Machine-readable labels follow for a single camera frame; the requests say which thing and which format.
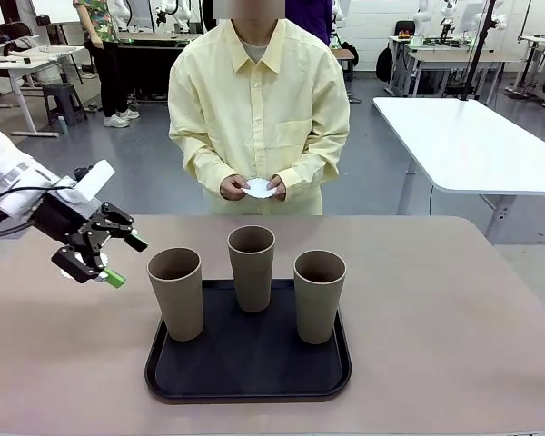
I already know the small wooden side table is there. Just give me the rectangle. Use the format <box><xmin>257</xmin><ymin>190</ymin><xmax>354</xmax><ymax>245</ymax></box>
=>
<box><xmin>331</xmin><ymin>47</ymin><xmax>358</xmax><ymax>83</ymax></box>

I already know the black tripod stand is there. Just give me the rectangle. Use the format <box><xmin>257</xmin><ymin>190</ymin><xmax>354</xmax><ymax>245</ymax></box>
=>
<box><xmin>456</xmin><ymin>0</ymin><xmax>499</xmax><ymax>102</ymax></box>

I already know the white rounded table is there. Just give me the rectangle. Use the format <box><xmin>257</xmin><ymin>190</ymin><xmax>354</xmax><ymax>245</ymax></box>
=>
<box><xmin>372</xmin><ymin>96</ymin><xmax>545</xmax><ymax>237</ymax></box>

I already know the black backpack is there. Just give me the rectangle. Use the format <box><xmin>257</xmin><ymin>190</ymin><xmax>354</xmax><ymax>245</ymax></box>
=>
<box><xmin>375</xmin><ymin>45</ymin><xmax>394</xmax><ymax>83</ymax></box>

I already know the dark lab desk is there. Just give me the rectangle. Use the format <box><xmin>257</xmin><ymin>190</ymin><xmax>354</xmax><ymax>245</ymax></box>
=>
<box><xmin>116</xmin><ymin>31</ymin><xmax>210</xmax><ymax>100</ymax></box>

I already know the white height-adjustable desk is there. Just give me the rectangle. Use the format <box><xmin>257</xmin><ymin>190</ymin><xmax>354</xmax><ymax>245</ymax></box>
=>
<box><xmin>0</xmin><ymin>45</ymin><xmax>90</xmax><ymax>137</ymax></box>

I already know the person's left hand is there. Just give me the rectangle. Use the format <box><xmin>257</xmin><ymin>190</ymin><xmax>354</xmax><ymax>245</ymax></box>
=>
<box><xmin>268</xmin><ymin>174</ymin><xmax>288</xmax><ymax>202</ymax></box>

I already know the grey plastic stool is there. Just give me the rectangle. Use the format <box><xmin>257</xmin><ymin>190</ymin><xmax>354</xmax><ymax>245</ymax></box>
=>
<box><xmin>42</xmin><ymin>83</ymin><xmax>88</xmax><ymax>126</ymax></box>

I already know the person's right forearm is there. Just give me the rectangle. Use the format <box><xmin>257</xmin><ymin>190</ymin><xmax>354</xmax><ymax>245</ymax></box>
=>
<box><xmin>169</xmin><ymin>131</ymin><xmax>232</xmax><ymax>194</ymax></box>

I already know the person in floral shirt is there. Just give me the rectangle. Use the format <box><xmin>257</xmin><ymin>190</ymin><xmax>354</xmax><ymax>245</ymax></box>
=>
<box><xmin>72</xmin><ymin>0</ymin><xmax>141</xmax><ymax>129</ymax></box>

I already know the black bag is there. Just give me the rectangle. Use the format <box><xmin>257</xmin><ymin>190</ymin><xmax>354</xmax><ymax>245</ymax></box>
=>
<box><xmin>0</xmin><ymin>22</ymin><xmax>34</xmax><ymax>46</ymax></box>

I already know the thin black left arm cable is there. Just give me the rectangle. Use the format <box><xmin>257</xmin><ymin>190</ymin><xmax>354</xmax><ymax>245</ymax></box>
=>
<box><xmin>0</xmin><ymin>177</ymin><xmax>74</xmax><ymax>240</ymax></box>

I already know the person in purple top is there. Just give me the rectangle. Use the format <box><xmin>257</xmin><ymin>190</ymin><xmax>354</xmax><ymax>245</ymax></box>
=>
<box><xmin>284</xmin><ymin>0</ymin><xmax>333</xmax><ymax>46</ymax></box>

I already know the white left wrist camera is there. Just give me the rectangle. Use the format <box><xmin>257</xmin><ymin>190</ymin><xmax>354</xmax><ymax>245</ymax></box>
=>
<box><xmin>56</xmin><ymin>159</ymin><xmax>116</xmax><ymax>204</ymax></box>

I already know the person in yellow shirt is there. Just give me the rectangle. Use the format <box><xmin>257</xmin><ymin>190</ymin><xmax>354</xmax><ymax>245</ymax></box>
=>
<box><xmin>168</xmin><ymin>18</ymin><xmax>351</xmax><ymax>216</ymax></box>

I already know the person's left forearm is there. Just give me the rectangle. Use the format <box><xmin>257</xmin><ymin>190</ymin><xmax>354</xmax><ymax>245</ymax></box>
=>
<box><xmin>274</xmin><ymin>131</ymin><xmax>350</xmax><ymax>192</ymax></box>

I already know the person's right hand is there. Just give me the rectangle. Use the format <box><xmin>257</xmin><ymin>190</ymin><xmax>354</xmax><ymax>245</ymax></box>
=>
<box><xmin>219</xmin><ymin>175</ymin><xmax>251</xmax><ymax>202</ymax></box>

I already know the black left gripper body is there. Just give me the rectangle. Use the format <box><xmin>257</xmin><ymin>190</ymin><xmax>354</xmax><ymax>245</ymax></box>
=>
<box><xmin>25</xmin><ymin>193</ymin><xmax>103</xmax><ymax>249</ymax></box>

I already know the brown paper cup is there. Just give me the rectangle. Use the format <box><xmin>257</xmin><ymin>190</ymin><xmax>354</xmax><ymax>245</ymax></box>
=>
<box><xmin>146</xmin><ymin>247</ymin><xmax>204</xmax><ymax>342</ymax></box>
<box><xmin>292</xmin><ymin>251</ymin><xmax>348</xmax><ymax>345</ymax></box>
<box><xmin>227</xmin><ymin>225</ymin><xmax>276</xmax><ymax>313</ymax></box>

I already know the black plastic tray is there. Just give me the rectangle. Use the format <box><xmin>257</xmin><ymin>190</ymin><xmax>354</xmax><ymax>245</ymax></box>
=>
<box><xmin>144</xmin><ymin>279</ymin><xmax>352</xmax><ymax>405</ymax></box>

